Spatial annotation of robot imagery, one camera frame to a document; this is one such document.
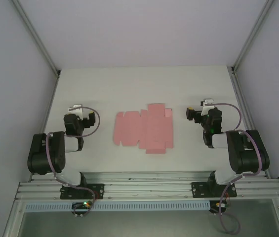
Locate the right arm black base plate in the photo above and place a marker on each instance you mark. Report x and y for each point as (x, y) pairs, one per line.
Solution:
(198, 190)

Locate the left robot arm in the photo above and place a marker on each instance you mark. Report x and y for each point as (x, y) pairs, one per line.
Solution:
(55, 153)

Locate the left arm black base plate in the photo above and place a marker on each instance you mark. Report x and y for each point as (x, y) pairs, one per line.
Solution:
(97, 191)

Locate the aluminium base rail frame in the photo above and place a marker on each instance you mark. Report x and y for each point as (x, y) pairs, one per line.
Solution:
(149, 187)

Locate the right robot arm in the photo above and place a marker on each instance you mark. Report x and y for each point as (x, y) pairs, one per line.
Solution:
(243, 155)

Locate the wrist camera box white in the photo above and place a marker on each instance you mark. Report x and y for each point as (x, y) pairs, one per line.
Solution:
(207, 103)
(76, 109)

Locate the aluminium side rail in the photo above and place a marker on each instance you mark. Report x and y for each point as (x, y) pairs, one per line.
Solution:
(48, 111)
(236, 86)

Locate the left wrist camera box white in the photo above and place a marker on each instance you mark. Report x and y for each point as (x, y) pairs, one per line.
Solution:
(76, 109)

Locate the grey lower panel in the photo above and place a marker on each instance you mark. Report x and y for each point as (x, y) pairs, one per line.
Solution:
(141, 224)

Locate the pink paper box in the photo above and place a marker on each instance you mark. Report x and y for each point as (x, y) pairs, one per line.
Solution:
(144, 128)

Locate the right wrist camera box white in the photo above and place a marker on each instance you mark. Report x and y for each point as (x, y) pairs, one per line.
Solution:
(207, 103)

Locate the aluminium corner post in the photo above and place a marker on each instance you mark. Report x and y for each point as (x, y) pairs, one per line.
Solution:
(38, 42)
(250, 37)

